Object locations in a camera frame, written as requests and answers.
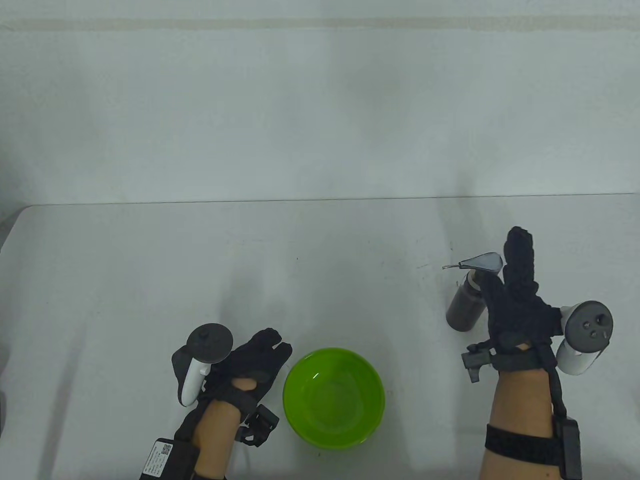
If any short black glove cable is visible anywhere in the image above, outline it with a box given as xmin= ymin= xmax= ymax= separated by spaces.
xmin=542 ymin=350 xmax=569 ymax=422

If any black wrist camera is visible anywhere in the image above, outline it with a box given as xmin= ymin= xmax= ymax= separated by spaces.
xmin=235 ymin=404 xmax=280 ymax=447
xmin=461 ymin=340 xmax=501 ymax=383

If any black box with white label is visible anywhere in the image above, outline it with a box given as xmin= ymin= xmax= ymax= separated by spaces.
xmin=140 ymin=438 xmax=201 ymax=480

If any left white and black controller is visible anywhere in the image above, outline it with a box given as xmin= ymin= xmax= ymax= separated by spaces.
xmin=171 ymin=324 xmax=234 ymax=407

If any white and black controller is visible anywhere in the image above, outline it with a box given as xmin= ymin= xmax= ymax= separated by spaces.
xmin=555 ymin=300 xmax=614 ymax=376
xmin=171 ymin=324 xmax=234 ymax=407

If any person's right hand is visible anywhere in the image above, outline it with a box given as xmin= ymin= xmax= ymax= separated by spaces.
xmin=480 ymin=226 xmax=563 ymax=373

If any right white and black controller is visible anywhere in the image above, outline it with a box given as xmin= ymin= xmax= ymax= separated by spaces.
xmin=555 ymin=300 xmax=614 ymax=376

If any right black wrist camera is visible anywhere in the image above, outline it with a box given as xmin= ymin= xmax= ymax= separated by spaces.
xmin=461 ymin=340 xmax=501 ymax=383

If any person's left hand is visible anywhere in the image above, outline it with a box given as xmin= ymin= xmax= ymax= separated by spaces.
xmin=200 ymin=327 xmax=293 ymax=416

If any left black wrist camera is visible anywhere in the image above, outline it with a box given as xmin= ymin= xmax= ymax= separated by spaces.
xmin=235 ymin=404 xmax=280 ymax=447

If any person's left forearm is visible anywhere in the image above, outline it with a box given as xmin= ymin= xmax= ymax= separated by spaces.
xmin=192 ymin=400 xmax=241 ymax=480

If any black forearm strap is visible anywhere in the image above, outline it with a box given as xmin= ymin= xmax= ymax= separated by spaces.
xmin=485 ymin=424 xmax=563 ymax=468

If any slim black forearm module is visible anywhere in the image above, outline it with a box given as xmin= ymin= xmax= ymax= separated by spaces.
xmin=552 ymin=419 xmax=583 ymax=480

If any green plastic bowl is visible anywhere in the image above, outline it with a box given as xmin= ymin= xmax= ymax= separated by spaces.
xmin=283 ymin=348 xmax=386 ymax=448

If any dark sauce pump bottle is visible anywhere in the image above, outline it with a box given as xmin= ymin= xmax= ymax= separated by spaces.
xmin=441 ymin=252 xmax=503 ymax=332

